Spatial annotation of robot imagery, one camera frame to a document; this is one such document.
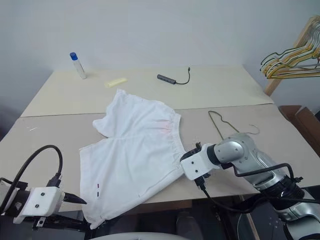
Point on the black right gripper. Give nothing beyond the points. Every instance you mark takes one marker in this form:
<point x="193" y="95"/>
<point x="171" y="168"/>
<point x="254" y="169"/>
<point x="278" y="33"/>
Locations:
<point x="192" y="150"/>

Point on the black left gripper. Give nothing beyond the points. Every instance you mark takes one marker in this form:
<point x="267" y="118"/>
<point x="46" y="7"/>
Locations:
<point x="47" y="222"/>

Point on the white shorts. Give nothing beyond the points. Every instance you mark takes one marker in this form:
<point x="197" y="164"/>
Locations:
<point x="130" y="150"/>

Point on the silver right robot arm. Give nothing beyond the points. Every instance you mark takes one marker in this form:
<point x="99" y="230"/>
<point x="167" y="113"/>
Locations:
<point x="250" y="155"/>

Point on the white rounded robot torso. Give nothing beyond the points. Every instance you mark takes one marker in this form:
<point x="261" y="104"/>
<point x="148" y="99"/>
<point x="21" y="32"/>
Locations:
<point x="135" y="236"/>

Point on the dark rounded shape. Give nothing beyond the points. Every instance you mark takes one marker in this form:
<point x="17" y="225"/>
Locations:
<point x="186" y="223"/>

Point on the pale yellow note pad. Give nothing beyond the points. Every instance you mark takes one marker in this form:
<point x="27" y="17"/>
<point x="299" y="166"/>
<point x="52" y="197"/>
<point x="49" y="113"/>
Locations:
<point x="115" y="82"/>

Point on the wooden clothes rack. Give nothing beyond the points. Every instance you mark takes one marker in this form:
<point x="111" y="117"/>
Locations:
<point x="272" y="83"/>

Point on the brown cardboard box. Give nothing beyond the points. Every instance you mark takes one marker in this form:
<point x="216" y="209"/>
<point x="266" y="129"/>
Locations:
<point x="303" y="122"/>

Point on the white bottle with blue cap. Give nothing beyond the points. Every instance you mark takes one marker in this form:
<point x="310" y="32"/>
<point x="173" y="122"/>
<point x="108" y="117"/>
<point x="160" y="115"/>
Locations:
<point x="79" y="68"/>

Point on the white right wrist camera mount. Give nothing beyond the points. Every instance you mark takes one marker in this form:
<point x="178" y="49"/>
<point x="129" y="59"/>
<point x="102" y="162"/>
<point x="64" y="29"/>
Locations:
<point x="196" y="163"/>

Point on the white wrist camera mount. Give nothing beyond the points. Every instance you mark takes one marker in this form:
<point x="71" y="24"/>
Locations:
<point x="42" y="201"/>
<point x="196" y="163"/>

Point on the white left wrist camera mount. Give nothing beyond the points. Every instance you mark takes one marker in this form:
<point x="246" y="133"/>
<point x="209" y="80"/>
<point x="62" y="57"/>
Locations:
<point x="42" y="201"/>

